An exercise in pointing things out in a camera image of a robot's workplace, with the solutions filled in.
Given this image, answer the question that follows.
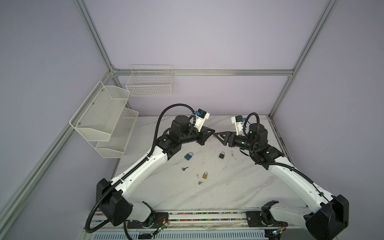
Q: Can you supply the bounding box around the white wire basket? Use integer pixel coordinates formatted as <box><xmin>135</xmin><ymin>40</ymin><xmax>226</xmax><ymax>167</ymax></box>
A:
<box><xmin>126</xmin><ymin>65</ymin><xmax>174</xmax><ymax>97</ymax></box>

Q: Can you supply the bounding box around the upper white mesh shelf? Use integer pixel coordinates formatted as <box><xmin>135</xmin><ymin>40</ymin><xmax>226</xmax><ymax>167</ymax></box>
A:
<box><xmin>69</xmin><ymin>82</ymin><xmax>130</xmax><ymax>142</ymax></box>

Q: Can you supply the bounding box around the blue padlock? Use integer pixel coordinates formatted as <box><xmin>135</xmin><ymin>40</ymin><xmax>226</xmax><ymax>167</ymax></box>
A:
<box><xmin>184</xmin><ymin>152</ymin><xmax>194</xmax><ymax>161</ymax></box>

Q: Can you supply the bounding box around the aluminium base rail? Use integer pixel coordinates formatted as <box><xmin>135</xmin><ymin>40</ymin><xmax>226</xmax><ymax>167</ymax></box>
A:
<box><xmin>89</xmin><ymin>207</ymin><xmax>331</xmax><ymax>232</ymax></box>

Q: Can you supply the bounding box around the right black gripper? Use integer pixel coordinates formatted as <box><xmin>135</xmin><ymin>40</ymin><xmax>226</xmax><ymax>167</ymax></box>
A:
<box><xmin>213</xmin><ymin>130</ymin><xmax>256</xmax><ymax>152</ymax></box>

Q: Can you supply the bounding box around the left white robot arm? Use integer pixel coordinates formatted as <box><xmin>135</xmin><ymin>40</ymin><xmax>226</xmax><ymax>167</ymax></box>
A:
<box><xmin>96</xmin><ymin>110</ymin><xmax>215</xmax><ymax>226</ymax></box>

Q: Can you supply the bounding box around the white mesh shelf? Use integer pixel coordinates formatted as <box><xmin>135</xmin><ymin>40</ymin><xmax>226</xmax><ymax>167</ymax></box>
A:
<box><xmin>96</xmin><ymin>108</ymin><xmax>139</xmax><ymax>159</ymax></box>
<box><xmin>69</xmin><ymin>82</ymin><xmax>130</xmax><ymax>142</ymax></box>

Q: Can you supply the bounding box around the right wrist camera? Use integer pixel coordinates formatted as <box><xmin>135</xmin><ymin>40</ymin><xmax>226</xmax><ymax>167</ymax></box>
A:
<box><xmin>231</xmin><ymin>115</ymin><xmax>246</xmax><ymax>136</ymax></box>

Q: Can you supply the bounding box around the left black corrugated cable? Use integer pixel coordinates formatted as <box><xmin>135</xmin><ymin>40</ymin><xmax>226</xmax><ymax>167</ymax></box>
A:
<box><xmin>84</xmin><ymin>103</ymin><xmax>197</xmax><ymax>234</ymax></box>

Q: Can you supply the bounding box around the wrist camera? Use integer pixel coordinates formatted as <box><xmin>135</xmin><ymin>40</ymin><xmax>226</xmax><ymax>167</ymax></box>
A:
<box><xmin>194</xmin><ymin>109</ymin><xmax>210</xmax><ymax>132</ymax></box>
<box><xmin>231</xmin><ymin>115</ymin><xmax>246</xmax><ymax>136</ymax></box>

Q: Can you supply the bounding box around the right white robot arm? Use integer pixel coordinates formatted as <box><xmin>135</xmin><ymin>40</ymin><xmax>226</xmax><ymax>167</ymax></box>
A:
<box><xmin>215</xmin><ymin>123</ymin><xmax>349</xmax><ymax>240</ymax></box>

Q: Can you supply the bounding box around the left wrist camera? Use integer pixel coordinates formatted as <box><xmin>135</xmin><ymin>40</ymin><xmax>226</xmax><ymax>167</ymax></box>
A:
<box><xmin>194</xmin><ymin>109</ymin><xmax>210</xmax><ymax>132</ymax></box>

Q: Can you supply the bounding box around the lower white mesh shelf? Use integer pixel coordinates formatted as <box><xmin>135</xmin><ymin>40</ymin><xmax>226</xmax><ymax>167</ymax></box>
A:
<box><xmin>96</xmin><ymin>108</ymin><xmax>139</xmax><ymax>159</ymax></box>

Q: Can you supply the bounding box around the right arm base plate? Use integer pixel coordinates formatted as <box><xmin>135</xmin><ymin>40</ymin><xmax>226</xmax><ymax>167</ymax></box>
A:
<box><xmin>246</xmin><ymin>211</ymin><xmax>287</xmax><ymax>228</ymax></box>

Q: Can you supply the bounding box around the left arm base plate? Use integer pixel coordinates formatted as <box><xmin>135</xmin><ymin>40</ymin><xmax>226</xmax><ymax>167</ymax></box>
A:
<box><xmin>126</xmin><ymin>212</ymin><xmax>169</xmax><ymax>229</ymax></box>

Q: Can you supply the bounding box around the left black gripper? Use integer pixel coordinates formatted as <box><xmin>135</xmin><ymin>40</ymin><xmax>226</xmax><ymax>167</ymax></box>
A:
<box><xmin>179</xmin><ymin>125</ymin><xmax>215</xmax><ymax>146</ymax></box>

